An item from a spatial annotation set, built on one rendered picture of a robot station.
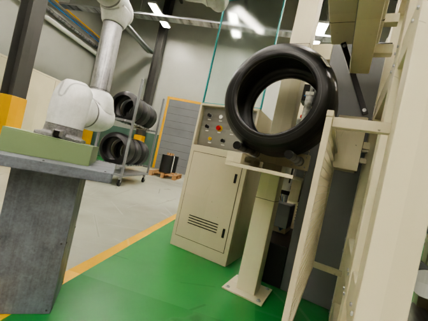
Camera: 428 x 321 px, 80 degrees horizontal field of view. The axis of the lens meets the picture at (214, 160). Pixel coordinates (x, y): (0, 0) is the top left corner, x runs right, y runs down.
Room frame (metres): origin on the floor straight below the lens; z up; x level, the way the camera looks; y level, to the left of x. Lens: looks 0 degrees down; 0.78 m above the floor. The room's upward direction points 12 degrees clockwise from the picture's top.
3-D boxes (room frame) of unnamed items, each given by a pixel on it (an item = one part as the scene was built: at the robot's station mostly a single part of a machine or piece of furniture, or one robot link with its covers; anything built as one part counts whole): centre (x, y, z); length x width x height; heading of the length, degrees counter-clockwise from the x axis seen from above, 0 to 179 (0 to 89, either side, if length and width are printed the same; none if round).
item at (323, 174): (1.12, -0.50, 0.65); 0.90 x 0.02 x 0.70; 153
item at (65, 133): (1.15, 0.69, 0.77); 0.22 x 0.18 x 0.06; 21
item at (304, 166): (1.63, -0.39, 0.90); 0.40 x 0.03 x 0.10; 63
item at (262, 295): (1.71, -0.41, 0.01); 0.27 x 0.27 x 0.02; 63
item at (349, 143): (1.49, -0.75, 1.05); 0.20 x 0.15 x 0.30; 153
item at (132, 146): (5.10, 1.74, 0.96); 1.30 x 0.62 x 1.92; 174
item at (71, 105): (1.18, 0.70, 0.90); 0.18 x 0.16 x 0.22; 174
